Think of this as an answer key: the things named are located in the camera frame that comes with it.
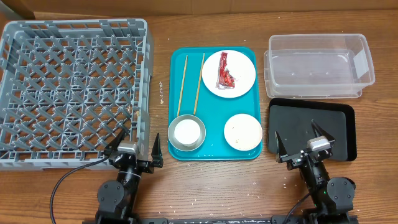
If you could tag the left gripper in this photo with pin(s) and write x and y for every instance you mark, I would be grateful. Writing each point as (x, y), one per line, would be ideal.
(157, 156)

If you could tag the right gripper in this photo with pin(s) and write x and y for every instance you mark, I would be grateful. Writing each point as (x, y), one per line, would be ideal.
(303, 157)

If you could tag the grey metal bowl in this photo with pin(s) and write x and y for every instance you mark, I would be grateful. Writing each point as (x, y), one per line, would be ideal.
(182, 147)

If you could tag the white paper cup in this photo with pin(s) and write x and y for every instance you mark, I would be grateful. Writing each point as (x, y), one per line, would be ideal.
(187, 132)

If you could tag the small white round plate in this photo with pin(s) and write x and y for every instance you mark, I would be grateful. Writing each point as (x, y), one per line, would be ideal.
(243, 132)

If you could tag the red food wrapper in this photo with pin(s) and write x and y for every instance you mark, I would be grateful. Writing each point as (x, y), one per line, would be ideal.
(225, 80)

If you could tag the wooden chopstick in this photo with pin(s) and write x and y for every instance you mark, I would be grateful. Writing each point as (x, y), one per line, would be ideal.
(182, 86)
(199, 85)

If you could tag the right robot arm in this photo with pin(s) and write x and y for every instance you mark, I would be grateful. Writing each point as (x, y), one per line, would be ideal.
(329, 200)

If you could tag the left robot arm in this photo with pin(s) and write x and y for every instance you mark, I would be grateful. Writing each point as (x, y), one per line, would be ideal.
(117, 197)

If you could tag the clear plastic waste bin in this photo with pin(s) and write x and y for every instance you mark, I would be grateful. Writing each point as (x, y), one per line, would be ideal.
(318, 66)

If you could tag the grey plastic dishwasher rack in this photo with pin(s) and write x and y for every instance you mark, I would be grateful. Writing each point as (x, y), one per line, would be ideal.
(69, 87)

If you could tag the black plastic tray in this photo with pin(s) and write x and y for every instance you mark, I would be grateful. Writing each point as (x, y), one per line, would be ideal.
(292, 120)

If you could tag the teal plastic serving tray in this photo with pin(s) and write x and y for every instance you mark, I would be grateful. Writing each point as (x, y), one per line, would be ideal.
(212, 110)

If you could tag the large white round plate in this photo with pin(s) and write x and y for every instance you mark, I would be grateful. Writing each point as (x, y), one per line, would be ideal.
(240, 67)

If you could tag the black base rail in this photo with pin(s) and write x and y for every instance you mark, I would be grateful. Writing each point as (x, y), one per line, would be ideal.
(276, 219)

